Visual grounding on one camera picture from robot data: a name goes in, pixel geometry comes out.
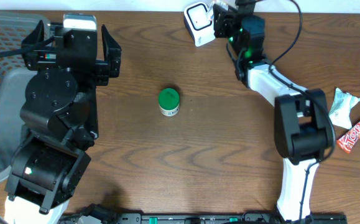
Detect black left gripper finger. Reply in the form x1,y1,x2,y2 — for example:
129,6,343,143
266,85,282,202
101,25,122,77
21,20,44,47

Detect green lid jar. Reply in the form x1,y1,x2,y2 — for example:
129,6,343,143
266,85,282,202
158,88,180,116

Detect mint wet wipes pack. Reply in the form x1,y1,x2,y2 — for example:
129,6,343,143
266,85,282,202
329,88,360,129

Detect red chocolate wafer pack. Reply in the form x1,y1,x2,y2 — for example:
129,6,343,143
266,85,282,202
336,121,360,154

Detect orange snack packet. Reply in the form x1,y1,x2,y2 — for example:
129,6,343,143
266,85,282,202
206,0,229,21

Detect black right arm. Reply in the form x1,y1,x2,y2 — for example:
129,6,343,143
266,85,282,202
207,1,335,223

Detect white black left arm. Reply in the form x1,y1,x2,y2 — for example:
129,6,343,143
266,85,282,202
4,15,121,223

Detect grey plastic basket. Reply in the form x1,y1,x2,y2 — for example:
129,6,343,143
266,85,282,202
0,12,50,182

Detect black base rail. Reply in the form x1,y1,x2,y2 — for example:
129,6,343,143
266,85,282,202
60,212,348,224

